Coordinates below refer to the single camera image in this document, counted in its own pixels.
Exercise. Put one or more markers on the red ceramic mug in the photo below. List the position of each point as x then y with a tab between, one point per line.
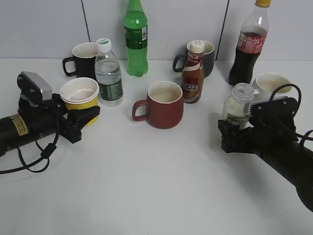
163	107

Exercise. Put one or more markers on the milk bottle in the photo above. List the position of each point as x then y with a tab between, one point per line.
233	111

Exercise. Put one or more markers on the cola bottle yellow cap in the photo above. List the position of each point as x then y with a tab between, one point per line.
250	43

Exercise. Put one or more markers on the brown coffee drink bottle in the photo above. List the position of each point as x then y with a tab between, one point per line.
193	74

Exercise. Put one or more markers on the white ceramic mug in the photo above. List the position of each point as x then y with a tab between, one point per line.
265	84

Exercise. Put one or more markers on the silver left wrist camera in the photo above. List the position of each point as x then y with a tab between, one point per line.
34	87

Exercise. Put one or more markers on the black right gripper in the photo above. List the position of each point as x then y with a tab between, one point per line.
268	129

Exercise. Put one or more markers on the black ceramic mug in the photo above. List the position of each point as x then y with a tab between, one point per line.
83	57

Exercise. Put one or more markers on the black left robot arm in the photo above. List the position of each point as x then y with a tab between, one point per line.
12	128

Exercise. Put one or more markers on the clear water bottle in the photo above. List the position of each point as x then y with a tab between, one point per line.
108	74

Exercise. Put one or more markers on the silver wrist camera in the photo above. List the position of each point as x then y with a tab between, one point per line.
264	105
34	87

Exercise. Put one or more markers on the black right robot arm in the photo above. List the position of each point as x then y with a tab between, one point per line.
295	163

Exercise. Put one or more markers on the dark grey ceramic mug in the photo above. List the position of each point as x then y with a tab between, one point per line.
208	60

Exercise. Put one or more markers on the yellow paper cup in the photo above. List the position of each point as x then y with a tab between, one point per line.
80	93

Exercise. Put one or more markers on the green soda bottle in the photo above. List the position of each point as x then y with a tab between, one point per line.
136	36

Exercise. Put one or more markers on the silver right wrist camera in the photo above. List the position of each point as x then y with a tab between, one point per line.
264	105

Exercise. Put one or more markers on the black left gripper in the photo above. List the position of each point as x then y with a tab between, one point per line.
52	117

